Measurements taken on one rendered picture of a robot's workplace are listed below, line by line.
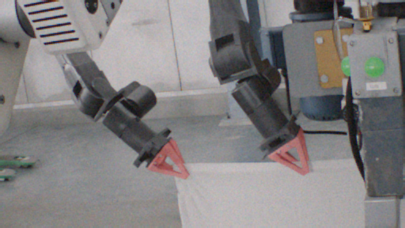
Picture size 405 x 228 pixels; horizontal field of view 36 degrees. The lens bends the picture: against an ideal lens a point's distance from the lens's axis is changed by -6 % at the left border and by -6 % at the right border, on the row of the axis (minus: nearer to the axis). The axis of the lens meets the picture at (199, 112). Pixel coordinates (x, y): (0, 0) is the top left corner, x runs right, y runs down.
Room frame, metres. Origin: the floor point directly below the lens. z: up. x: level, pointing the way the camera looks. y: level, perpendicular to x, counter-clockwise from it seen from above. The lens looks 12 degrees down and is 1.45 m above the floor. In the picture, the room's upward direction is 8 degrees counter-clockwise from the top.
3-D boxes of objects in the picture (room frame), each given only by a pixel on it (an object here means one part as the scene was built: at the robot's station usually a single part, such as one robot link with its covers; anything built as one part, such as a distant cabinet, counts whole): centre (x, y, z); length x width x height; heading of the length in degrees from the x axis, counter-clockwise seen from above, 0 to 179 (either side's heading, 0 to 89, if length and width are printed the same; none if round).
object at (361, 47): (0.90, -0.27, 1.29); 0.08 x 0.05 x 0.09; 68
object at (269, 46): (1.44, -0.20, 1.25); 0.10 x 0.08 x 0.12; 3
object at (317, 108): (1.44, -0.31, 1.21); 0.15 x 0.15 x 0.25
